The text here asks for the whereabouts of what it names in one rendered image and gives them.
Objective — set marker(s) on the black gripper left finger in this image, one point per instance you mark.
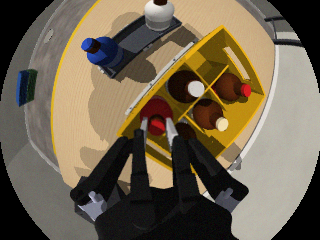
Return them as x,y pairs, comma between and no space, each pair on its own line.
92,194

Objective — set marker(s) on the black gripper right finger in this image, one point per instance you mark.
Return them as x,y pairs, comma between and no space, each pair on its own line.
222,187

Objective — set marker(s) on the dark brown bottle with cream cap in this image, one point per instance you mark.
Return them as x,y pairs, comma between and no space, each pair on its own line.
207,114

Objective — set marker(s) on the blue bottle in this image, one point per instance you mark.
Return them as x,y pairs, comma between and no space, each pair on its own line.
103,51

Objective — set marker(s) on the red bottle with pale label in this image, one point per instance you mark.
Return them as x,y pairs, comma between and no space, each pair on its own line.
157,110

